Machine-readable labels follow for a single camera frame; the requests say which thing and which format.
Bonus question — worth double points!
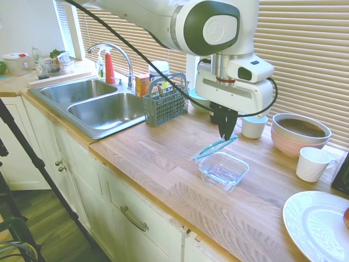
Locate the orange cardboard box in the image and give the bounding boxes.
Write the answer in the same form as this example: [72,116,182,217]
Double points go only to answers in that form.
[135,73,151,98]

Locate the black stand frame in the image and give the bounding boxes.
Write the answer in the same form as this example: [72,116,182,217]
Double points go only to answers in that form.
[0,138,46,262]

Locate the chrome kitchen faucet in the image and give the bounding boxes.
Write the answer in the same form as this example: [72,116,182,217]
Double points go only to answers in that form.
[87,42,135,91]

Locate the white kitchen cabinet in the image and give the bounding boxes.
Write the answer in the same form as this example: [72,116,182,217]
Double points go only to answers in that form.
[0,92,227,262]

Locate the white mug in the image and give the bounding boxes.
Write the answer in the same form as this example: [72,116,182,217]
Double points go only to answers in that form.
[239,116,269,139]
[296,147,339,183]

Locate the clear lid with teal seal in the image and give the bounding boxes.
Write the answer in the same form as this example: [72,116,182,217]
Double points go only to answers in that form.
[190,135,238,162]

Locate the white dinner plate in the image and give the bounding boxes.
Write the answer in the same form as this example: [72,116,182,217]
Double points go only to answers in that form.
[282,190,349,262]

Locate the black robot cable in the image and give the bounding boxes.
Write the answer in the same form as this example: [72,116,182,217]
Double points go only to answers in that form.
[64,0,279,118]

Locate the pink bowl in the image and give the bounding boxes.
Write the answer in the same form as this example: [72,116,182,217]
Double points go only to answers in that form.
[270,122,330,158]

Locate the teal bowl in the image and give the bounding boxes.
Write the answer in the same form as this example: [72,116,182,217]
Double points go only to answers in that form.
[188,87,212,113]

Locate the plastic bottle with dark liquid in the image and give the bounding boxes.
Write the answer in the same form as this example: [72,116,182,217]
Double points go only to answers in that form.
[31,46,50,80]

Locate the white plastic tub with lid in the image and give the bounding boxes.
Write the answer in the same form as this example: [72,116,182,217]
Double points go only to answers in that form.
[2,52,31,76]

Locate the black appliance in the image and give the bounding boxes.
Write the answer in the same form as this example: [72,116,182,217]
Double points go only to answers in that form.
[331,152,349,196]

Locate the grey plastic cutlery basket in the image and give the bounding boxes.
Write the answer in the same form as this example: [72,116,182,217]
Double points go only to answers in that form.
[142,72,190,127]

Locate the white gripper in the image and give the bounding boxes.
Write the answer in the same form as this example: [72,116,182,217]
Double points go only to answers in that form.
[195,61,274,140]

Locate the narrow beige window blind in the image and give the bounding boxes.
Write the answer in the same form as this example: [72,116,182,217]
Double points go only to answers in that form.
[75,7,188,82]

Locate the clear glass food container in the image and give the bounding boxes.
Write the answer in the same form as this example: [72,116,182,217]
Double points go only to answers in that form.
[198,151,250,193]

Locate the stainless steel double sink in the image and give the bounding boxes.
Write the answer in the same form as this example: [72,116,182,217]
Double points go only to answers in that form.
[27,78,148,140]

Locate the red dish soap bottle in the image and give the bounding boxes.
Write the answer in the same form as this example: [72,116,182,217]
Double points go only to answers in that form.
[105,46,117,84]

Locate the wide beige window blind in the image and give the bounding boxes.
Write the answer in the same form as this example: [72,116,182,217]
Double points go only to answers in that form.
[239,0,349,151]

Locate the clear spray bottle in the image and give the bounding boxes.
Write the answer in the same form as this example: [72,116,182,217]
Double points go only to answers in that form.
[95,46,106,80]

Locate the white canister with blue label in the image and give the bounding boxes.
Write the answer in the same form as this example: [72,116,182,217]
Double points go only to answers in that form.
[148,60,170,92]

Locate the small white window blind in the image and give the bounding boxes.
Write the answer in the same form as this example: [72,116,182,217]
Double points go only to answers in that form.
[53,0,74,52]

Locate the metal drawer handle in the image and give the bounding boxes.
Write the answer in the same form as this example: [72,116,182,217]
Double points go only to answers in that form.
[119,206,149,233]

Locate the black tripod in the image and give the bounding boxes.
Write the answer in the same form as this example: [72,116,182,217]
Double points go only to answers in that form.
[0,98,112,262]

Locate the bag of green vegetables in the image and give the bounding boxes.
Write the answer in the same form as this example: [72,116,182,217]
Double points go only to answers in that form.
[49,49,75,74]

